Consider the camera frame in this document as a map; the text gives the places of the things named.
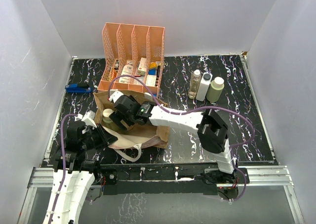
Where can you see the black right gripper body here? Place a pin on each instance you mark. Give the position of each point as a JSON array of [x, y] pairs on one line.
[[132, 99]]

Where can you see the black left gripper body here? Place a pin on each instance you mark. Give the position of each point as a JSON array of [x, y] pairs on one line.
[[92, 140]]

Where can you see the green bottle beige cap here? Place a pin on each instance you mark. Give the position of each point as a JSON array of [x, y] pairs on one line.
[[129, 127], [108, 122], [215, 89]]

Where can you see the brown canvas tote bag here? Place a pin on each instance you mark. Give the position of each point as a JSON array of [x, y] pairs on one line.
[[131, 143]]

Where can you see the clear bottle amber liquid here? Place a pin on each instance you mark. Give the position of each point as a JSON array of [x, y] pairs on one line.
[[194, 83]]

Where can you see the white bottle dark grey cap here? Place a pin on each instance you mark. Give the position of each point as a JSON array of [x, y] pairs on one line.
[[203, 86]]

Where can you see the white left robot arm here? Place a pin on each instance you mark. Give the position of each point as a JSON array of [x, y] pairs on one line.
[[74, 174]]

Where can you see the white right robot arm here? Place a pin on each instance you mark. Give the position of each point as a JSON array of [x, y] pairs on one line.
[[210, 128]]

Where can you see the white box with icons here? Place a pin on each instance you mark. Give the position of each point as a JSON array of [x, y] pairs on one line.
[[151, 80]]

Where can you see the orange items in organizer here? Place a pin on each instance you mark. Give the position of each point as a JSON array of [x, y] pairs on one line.
[[113, 71]]

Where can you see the white medicine box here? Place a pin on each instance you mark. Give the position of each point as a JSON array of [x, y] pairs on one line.
[[127, 70]]

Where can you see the white red small box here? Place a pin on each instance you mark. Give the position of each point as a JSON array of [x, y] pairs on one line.
[[142, 67]]

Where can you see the yellow blue small boxes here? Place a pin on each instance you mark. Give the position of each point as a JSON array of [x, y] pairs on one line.
[[154, 68]]

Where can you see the pink plastic file organizer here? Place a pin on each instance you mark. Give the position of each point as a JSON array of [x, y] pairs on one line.
[[129, 43]]

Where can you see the blue stapler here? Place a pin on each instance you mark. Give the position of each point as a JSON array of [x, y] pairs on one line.
[[78, 88]]

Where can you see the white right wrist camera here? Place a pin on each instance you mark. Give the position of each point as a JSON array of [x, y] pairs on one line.
[[115, 96]]

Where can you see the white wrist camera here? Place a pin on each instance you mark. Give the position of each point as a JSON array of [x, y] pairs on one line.
[[115, 96], [87, 118]]

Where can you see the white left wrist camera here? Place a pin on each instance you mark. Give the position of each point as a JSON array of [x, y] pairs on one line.
[[87, 118]]

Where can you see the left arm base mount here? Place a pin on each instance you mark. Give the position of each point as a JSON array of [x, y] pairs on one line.
[[106, 177]]

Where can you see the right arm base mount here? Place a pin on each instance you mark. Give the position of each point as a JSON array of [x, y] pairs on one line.
[[229, 181]]

